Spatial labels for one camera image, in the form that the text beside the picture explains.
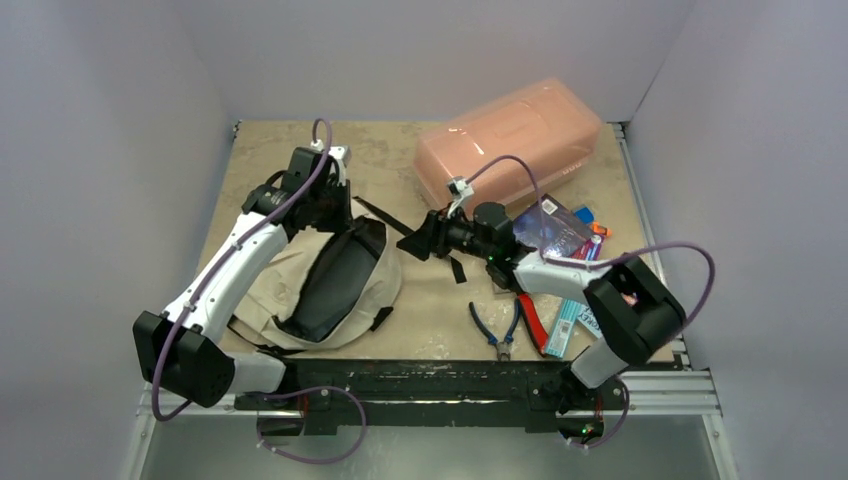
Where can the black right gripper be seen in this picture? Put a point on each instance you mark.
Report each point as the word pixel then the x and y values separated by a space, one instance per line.
pixel 432 230

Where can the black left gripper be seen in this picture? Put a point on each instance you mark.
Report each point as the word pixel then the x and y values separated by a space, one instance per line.
pixel 344 219

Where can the beige canvas backpack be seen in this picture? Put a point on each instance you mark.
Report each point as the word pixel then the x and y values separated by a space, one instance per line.
pixel 324 291

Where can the dark blue shiny book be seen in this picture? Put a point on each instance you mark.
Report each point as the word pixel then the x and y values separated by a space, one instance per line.
pixel 551 228

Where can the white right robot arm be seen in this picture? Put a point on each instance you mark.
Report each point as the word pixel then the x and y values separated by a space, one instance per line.
pixel 635 311

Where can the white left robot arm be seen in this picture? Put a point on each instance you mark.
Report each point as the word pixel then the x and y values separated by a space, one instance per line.
pixel 178 347

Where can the teal pencil pack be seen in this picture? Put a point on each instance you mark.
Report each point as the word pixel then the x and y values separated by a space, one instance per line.
pixel 562 330

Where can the translucent pink plastic box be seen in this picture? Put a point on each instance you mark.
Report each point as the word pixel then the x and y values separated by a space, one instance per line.
pixel 536 137

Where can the orange blue small item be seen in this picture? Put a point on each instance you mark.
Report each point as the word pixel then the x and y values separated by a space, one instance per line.
pixel 586 215

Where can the purple comic book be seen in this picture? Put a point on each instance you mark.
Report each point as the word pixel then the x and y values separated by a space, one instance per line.
pixel 590 250

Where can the light blue treehouse book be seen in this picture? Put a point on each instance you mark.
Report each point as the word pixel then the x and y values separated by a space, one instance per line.
pixel 586 318

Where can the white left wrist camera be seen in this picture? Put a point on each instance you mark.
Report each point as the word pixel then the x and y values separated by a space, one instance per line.
pixel 338 156

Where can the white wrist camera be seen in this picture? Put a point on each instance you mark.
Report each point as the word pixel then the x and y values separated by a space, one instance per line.
pixel 338 156
pixel 462 191

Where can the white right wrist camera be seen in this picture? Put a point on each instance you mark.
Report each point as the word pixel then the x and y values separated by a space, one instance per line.
pixel 462 191

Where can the red handled cutter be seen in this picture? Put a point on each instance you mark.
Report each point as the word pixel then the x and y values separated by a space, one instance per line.
pixel 535 329

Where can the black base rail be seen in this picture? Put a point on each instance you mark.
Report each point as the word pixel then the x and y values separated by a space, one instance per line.
pixel 536 396

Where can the aluminium frame rail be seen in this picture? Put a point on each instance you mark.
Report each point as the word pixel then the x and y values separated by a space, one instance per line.
pixel 680 388

